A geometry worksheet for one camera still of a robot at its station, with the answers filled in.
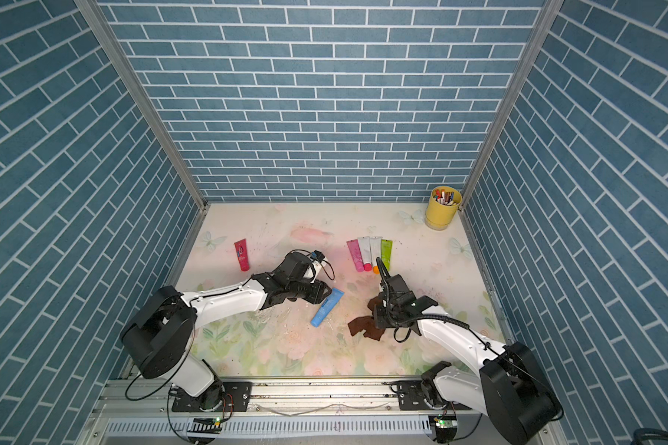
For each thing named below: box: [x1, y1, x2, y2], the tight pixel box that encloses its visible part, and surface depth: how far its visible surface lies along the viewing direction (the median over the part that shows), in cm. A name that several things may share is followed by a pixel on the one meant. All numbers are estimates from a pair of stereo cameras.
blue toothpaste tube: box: [310, 287, 346, 328], surface depth 91 cm
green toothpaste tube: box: [380, 239, 394, 272], surface depth 107 cm
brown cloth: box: [347, 295, 386, 342], surface depth 87 cm
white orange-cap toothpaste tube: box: [369, 236, 383, 275], surface depth 107 cm
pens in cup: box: [432, 189, 457, 206], surface depth 110 cm
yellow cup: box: [424, 185, 463, 231], surface depth 110 cm
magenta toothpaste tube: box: [346, 239, 365, 273], surface depth 104 cm
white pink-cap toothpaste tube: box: [357, 237, 373, 272], surface depth 105 cm
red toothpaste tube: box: [233, 238, 250, 272], surface depth 103 cm
